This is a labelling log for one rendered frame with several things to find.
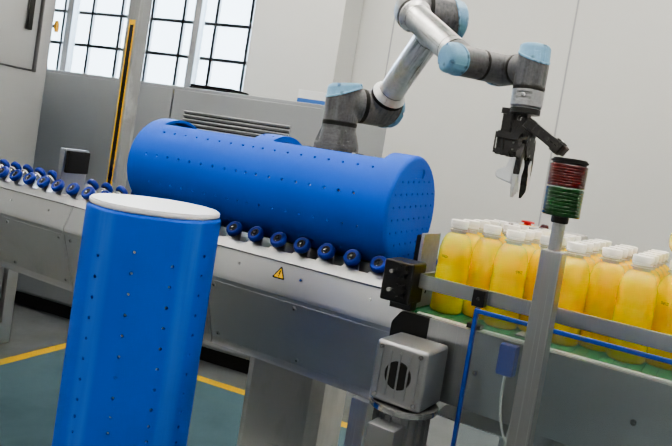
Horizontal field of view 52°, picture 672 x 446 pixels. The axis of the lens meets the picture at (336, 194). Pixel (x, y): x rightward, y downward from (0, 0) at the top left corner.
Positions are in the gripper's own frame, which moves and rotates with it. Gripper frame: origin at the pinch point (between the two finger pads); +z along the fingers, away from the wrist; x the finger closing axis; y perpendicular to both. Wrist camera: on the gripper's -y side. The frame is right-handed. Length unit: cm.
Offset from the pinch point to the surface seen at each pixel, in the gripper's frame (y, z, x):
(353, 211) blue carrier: 33.1, 10.6, 19.3
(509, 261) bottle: -6.4, 14.2, 21.3
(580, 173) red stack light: -21.9, -5.1, 43.3
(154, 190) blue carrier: 101, 16, 17
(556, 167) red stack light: -18.0, -5.6, 44.1
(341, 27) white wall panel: 195, -86, -218
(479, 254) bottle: 1.3, 14.5, 17.7
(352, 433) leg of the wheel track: 26, 64, 14
